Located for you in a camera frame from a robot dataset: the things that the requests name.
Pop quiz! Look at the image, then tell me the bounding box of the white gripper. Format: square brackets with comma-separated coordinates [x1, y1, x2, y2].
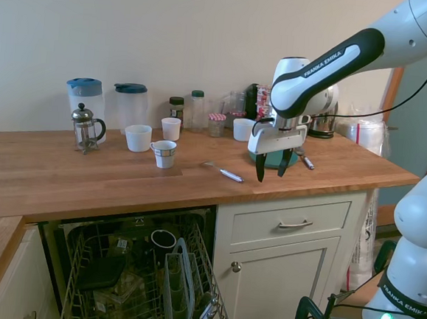
[244, 119, 310, 186]

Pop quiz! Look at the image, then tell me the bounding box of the fork with white handle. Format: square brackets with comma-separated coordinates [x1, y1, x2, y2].
[200, 159, 246, 184]

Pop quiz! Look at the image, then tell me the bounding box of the dishwasher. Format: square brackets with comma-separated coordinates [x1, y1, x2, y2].
[30, 189, 241, 319]

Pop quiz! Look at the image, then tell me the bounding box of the green plate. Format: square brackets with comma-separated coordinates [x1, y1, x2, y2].
[248, 147, 301, 172]

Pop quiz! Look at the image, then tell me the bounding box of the white drawer front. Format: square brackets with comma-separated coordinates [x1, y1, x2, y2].
[230, 192, 353, 254]

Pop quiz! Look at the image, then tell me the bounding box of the short jar red lid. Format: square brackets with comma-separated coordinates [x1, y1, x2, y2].
[227, 110, 246, 131]

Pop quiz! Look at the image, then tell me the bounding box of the red white printed carton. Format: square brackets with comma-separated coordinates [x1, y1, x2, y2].
[254, 84, 276, 121]

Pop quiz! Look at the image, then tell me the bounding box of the black canister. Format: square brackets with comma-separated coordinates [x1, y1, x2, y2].
[243, 82, 261, 122]

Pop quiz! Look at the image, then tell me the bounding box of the jar red checked lid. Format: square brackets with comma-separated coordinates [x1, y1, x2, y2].
[205, 112, 227, 139]

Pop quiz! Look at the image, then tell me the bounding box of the steel electric kettle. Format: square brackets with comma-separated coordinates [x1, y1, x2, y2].
[306, 81, 342, 141]

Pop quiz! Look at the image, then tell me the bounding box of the tall clear glass jar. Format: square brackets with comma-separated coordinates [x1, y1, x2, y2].
[227, 90, 248, 116]

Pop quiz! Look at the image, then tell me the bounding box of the clear drinking glass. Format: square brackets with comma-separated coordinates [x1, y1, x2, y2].
[206, 99, 226, 117]

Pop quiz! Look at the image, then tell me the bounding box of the clear bottle green lid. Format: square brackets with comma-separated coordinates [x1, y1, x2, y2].
[187, 89, 209, 135]

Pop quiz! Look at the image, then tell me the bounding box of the bagged stack of plastic cups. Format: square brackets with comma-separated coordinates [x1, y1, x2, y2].
[333, 102, 395, 158]

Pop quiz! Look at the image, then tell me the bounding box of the small white cup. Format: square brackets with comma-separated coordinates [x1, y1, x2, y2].
[159, 116, 183, 142]

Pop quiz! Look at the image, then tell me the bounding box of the patterned white cup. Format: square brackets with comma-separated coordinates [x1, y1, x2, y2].
[147, 139, 178, 171]

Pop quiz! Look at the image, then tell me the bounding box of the spice jar dark lid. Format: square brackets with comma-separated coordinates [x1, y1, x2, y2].
[167, 96, 187, 129]

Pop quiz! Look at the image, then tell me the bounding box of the white panelled cabinet door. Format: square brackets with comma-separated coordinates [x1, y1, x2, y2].
[219, 227, 342, 319]

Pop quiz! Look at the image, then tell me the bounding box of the black mug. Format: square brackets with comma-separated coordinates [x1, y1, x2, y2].
[149, 228, 178, 250]

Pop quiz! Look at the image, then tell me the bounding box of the large white mug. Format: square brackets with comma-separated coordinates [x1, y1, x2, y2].
[122, 123, 154, 155]

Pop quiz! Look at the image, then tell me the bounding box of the green clamp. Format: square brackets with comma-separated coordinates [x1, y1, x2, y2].
[373, 238, 399, 278]
[294, 289, 338, 319]

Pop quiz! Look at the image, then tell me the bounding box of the grey cutlery basket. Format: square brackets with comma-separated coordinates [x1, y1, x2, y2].
[159, 236, 227, 319]

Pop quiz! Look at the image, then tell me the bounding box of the clear jug blue lid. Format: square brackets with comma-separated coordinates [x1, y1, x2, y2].
[61, 76, 107, 142]
[110, 81, 150, 137]

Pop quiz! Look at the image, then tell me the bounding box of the glass French press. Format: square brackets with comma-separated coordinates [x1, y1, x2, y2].
[67, 101, 109, 158]

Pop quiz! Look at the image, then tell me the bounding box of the clear glass container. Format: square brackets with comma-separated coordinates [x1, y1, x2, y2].
[91, 268, 143, 310]

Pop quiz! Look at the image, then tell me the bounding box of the black square lid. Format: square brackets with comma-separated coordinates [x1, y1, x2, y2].
[75, 253, 129, 295]

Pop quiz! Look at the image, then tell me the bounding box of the white plain cabinet front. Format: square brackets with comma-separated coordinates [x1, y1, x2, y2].
[0, 222, 69, 319]

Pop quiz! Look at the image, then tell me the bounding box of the spoon with white handle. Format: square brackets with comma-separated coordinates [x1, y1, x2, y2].
[294, 144, 317, 171]

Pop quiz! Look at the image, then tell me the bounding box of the metal drawer handle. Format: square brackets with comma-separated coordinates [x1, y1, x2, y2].
[277, 217, 314, 232]

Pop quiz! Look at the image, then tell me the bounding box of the black cable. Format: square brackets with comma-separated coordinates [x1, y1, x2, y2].
[308, 25, 427, 129]

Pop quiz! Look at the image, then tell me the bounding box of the wire dishwasher rack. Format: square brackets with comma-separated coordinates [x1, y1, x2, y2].
[59, 201, 240, 319]

